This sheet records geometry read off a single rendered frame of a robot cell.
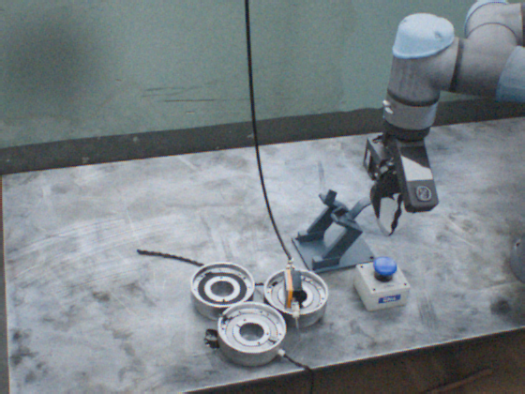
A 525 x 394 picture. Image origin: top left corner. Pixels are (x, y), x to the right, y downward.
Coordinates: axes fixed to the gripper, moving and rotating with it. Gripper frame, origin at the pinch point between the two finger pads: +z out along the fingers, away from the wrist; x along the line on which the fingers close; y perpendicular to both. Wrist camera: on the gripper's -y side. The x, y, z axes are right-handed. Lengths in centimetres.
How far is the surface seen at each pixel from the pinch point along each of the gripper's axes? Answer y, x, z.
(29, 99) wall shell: 160, 60, 65
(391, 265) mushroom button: -0.8, -0.9, 6.6
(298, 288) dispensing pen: -2.7, 15.7, 6.9
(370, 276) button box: 0.2, 1.9, 9.5
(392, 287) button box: -3.1, -0.6, 9.5
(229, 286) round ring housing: 5.1, 25.0, 12.2
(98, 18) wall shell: 161, 34, 36
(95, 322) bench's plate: 3.2, 47.4, 14.1
